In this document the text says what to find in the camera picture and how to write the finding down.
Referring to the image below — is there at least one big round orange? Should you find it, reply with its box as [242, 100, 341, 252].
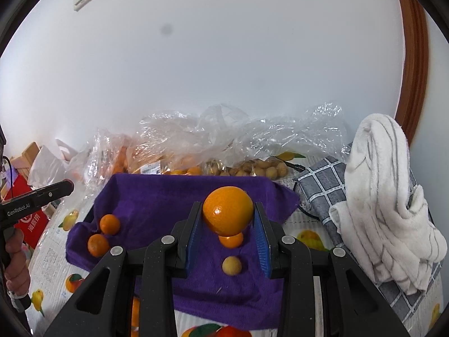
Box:
[202, 186, 254, 236]

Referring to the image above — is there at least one tan longan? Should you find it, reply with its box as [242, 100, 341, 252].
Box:
[221, 256, 243, 276]

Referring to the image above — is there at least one large orange mandarin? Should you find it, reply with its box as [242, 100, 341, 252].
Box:
[99, 214, 121, 235]

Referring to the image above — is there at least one small round orange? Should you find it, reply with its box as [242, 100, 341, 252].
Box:
[131, 297, 140, 337]

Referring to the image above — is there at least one person's left hand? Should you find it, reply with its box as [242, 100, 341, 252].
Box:
[4, 228, 30, 296]

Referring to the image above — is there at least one red paper bag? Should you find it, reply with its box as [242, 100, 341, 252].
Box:
[1, 174, 49, 249]

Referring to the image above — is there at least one white plastic bag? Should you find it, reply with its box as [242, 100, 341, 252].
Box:
[28, 138, 78, 189]

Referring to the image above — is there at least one purple towel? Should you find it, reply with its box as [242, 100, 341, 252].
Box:
[86, 174, 283, 329]

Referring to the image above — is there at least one clear bag of longans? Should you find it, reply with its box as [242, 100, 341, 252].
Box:
[196, 102, 350, 166]

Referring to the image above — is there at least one grey checked cloth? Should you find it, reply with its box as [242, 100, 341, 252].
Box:
[296, 156, 426, 323]

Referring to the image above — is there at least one clear bag of kumquats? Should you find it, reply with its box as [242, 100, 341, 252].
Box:
[125, 110, 229, 177]

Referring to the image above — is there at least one clear bag of oranges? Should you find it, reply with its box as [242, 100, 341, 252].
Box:
[65, 129, 131, 190]

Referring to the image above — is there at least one white striped towel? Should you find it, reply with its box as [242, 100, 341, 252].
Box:
[346, 113, 448, 291]

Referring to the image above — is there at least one brown door frame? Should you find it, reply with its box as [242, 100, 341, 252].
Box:
[395, 0, 429, 143]

